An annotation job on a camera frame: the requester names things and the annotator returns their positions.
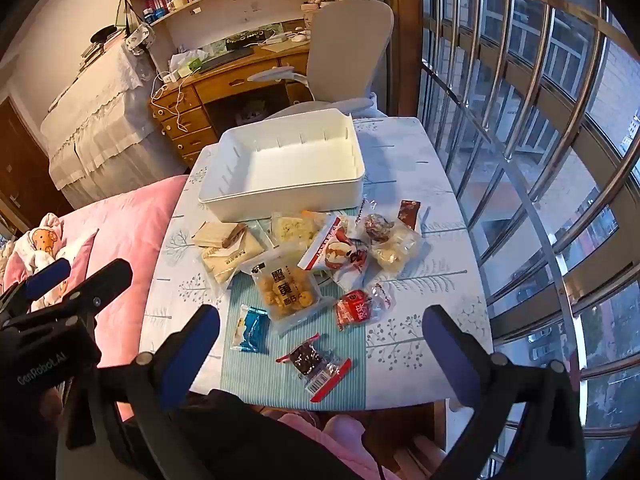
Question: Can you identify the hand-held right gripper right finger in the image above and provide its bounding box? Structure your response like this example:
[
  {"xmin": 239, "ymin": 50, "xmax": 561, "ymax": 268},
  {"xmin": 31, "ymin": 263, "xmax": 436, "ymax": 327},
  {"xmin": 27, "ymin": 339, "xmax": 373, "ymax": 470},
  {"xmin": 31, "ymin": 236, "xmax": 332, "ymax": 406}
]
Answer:
[{"xmin": 421, "ymin": 304, "xmax": 587, "ymax": 480}]

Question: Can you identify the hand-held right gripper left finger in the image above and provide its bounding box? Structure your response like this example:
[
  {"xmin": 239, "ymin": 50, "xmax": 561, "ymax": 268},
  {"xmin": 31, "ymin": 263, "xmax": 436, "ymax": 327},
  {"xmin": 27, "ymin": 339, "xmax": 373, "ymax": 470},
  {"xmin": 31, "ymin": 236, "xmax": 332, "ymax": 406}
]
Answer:
[{"xmin": 100, "ymin": 304, "xmax": 222, "ymax": 480}]

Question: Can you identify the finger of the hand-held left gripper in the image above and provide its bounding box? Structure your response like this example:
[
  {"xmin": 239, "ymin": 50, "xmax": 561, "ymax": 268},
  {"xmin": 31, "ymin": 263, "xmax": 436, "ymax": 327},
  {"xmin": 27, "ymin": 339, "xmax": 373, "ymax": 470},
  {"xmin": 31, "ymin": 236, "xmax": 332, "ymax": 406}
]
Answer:
[
  {"xmin": 0, "ymin": 258, "xmax": 72, "ymax": 322},
  {"xmin": 52, "ymin": 258, "xmax": 134, "ymax": 333}
]

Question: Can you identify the small blue snack packet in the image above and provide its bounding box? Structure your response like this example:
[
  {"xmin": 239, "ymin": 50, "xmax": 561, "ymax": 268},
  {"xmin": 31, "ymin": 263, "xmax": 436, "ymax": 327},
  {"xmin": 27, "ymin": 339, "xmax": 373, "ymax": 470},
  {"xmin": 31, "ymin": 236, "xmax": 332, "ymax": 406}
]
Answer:
[{"xmin": 231, "ymin": 304, "xmax": 271, "ymax": 353}]

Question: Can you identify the white bread packet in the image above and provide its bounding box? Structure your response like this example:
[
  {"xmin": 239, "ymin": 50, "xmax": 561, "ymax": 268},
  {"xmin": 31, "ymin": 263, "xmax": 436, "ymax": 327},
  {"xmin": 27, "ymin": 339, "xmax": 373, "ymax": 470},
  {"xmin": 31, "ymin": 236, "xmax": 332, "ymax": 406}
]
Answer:
[{"xmin": 201, "ymin": 232, "xmax": 266, "ymax": 285}]

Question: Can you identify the clear pale pastry packet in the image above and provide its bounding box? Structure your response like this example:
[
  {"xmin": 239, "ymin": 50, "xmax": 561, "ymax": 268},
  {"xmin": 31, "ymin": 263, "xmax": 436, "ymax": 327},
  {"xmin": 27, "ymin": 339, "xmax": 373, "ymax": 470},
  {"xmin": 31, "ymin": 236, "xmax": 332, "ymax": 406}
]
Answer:
[{"xmin": 370, "ymin": 225, "xmax": 423, "ymax": 275}]

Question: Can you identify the orange biscuit ball packet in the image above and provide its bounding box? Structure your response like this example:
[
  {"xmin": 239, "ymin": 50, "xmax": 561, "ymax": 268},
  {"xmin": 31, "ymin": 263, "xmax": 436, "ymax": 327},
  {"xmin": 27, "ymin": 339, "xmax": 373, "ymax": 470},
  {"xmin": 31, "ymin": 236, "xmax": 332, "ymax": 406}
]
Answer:
[{"xmin": 250, "ymin": 252, "xmax": 336, "ymax": 333}]

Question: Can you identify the red-edged brownie packet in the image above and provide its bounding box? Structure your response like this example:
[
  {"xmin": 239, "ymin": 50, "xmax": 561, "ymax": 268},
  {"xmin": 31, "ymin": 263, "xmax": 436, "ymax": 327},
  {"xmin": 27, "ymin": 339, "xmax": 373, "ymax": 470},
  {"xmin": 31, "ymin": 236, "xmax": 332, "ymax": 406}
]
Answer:
[{"xmin": 276, "ymin": 332, "xmax": 353, "ymax": 403}]

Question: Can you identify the triangle sandwich packet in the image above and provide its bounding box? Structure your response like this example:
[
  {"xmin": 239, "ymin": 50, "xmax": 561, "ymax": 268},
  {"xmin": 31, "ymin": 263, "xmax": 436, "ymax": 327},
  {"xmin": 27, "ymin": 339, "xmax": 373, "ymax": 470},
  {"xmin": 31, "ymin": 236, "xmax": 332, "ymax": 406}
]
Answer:
[{"xmin": 192, "ymin": 221, "xmax": 248, "ymax": 250}]

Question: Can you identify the brown red snack packet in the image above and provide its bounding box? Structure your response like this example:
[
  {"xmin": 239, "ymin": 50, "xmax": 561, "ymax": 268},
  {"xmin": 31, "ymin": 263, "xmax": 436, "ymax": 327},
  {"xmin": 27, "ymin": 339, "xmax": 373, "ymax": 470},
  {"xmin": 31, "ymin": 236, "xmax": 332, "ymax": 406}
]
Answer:
[{"xmin": 397, "ymin": 200, "xmax": 422, "ymax": 233}]

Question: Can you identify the red white cartoon snack packet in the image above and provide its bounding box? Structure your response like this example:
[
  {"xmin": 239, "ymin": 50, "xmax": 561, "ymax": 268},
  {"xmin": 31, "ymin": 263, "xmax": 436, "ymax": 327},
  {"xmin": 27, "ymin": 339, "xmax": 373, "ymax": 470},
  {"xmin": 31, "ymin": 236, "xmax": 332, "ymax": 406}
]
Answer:
[{"xmin": 297, "ymin": 214, "xmax": 371, "ymax": 291}]

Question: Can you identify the yellow flaky pastry packet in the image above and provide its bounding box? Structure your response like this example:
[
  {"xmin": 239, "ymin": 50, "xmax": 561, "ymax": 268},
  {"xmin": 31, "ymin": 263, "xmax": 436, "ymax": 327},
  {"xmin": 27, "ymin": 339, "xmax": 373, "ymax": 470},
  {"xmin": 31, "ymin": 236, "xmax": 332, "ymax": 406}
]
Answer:
[{"xmin": 270, "ymin": 211, "xmax": 326, "ymax": 256}]

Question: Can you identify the white plastic bin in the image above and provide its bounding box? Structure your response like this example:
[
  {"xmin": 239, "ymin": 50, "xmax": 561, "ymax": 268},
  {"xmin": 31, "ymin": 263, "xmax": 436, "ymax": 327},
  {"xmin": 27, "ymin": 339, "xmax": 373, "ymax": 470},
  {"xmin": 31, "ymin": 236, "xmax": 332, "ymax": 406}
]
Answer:
[{"xmin": 198, "ymin": 108, "xmax": 366, "ymax": 223}]

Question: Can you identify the pink blanket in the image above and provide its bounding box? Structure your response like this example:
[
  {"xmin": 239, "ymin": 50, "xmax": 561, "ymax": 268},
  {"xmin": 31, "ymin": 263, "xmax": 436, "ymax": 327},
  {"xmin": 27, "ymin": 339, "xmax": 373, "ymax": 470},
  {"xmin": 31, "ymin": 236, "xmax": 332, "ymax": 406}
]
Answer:
[{"xmin": 0, "ymin": 175, "xmax": 188, "ymax": 426}]

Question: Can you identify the dark cloth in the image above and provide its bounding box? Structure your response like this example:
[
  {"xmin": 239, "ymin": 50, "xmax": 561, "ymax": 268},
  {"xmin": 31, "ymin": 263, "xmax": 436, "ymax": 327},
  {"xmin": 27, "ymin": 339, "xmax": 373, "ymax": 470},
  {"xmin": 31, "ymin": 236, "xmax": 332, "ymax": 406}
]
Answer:
[{"xmin": 200, "ymin": 387, "xmax": 381, "ymax": 480}]

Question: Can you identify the brown door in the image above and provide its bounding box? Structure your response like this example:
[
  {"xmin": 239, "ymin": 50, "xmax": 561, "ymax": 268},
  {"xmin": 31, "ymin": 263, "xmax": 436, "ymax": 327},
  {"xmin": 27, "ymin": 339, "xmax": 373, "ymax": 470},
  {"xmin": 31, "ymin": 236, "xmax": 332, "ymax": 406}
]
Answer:
[{"xmin": 0, "ymin": 97, "xmax": 73, "ymax": 231}]

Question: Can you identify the metal window grille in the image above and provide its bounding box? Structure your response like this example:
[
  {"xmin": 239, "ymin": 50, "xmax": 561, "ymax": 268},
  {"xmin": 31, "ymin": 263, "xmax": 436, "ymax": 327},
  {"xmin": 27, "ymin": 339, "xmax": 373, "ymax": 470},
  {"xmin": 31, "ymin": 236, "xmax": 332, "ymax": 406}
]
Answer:
[{"xmin": 415, "ymin": 0, "xmax": 640, "ymax": 480}]

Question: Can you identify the pink cloth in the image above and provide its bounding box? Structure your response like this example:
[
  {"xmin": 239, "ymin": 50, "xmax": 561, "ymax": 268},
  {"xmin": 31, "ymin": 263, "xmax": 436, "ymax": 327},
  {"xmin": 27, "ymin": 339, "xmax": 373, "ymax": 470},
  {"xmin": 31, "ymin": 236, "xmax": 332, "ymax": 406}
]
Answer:
[{"xmin": 275, "ymin": 410, "xmax": 396, "ymax": 480}]

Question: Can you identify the white lace cover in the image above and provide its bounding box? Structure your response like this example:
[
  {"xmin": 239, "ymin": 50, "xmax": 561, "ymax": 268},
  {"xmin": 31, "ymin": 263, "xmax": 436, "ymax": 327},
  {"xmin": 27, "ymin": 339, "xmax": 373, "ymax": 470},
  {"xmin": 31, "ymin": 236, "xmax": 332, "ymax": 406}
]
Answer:
[{"xmin": 40, "ymin": 35, "xmax": 188, "ymax": 208}]

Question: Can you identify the dark crumpled bag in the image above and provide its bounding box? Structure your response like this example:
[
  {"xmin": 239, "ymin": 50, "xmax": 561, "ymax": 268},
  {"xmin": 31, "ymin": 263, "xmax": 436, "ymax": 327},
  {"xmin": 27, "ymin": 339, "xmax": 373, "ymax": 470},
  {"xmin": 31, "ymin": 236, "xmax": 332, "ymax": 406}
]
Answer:
[{"xmin": 235, "ymin": 100, "xmax": 266, "ymax": 123}]

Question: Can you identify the wooden desk with drawers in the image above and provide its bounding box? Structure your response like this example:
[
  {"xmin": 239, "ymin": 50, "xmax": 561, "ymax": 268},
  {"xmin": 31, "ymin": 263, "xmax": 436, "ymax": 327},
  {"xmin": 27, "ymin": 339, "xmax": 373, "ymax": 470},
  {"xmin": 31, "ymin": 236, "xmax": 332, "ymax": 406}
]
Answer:
[{"xmin": 149, "ymin": 45, "xmax": 313, "ymax": 166}]

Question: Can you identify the floral bag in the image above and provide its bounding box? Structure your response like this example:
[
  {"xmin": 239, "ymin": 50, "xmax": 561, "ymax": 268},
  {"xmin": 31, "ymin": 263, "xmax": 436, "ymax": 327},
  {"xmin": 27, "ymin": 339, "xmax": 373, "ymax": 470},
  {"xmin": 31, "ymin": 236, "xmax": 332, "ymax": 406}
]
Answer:
[{"xmin": 122, "ymin": 22, "xmax": 156, "ymax": 56}]

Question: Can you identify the black keyboard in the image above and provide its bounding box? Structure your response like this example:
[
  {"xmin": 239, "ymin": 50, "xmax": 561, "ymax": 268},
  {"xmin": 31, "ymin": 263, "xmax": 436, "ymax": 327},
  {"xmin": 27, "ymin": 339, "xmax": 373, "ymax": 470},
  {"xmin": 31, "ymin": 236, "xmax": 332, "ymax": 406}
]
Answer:
[{"xmin": 197, "ymin": 47, "xmax": 256, "ymax": 73}]

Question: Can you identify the wooden bookshelf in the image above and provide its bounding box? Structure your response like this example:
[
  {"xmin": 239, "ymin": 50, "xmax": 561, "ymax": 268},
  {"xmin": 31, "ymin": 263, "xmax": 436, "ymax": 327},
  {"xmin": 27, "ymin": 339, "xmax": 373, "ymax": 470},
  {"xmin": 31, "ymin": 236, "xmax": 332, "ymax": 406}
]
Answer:
[{"xmin": 116, "ymin": 0, "xmax": 333, "ymax": 76}]

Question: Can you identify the grey office chair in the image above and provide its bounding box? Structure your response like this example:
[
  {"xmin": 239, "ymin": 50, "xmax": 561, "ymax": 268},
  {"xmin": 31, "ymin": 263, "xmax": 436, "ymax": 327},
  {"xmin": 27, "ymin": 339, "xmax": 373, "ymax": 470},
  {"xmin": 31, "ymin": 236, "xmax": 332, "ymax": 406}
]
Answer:
[{"xmin": 247, "ymin": 0, "xmax": 396, "ymax": 121}]

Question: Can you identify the white cable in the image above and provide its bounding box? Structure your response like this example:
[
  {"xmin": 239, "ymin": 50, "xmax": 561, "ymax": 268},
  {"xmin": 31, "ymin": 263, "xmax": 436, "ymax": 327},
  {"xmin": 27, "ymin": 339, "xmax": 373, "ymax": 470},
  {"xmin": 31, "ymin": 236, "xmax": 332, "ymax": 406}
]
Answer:
[{"xmin": 150, "ymin": 70, "xmax": 193, "ymax": 133}]

